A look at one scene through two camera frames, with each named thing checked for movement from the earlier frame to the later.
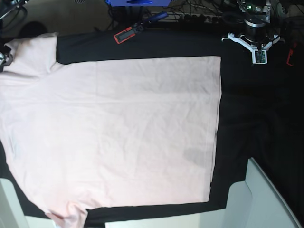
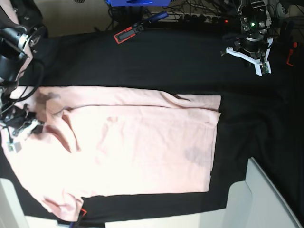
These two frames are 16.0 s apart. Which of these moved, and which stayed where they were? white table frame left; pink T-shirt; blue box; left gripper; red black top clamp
Moved: pink T-shirt; left gripper
Stayed: blue box; red black top clamp; white table frame left
